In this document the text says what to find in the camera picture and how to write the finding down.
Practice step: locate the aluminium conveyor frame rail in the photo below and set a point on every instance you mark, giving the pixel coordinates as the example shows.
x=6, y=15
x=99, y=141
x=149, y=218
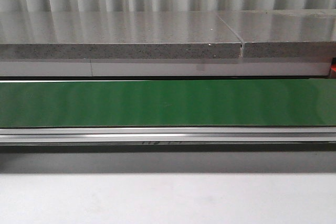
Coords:
x=166, y=135

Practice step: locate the grey stone slab left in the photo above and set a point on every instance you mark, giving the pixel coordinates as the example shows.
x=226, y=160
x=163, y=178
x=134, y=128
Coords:
x=116, y=35

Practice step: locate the grey stone slab right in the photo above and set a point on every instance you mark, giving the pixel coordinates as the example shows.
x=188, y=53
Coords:
x=307, y=33

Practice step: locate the red orange plate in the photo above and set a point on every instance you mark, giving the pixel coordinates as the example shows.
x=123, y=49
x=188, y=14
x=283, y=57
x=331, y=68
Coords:
x=332, y=73

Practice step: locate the green conveyor belt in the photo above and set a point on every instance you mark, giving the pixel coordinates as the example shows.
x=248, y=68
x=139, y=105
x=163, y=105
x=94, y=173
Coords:
x=250, y=102

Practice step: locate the grey stone slab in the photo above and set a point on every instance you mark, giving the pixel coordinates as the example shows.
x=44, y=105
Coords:
x=116, y=35
x=307, y=33

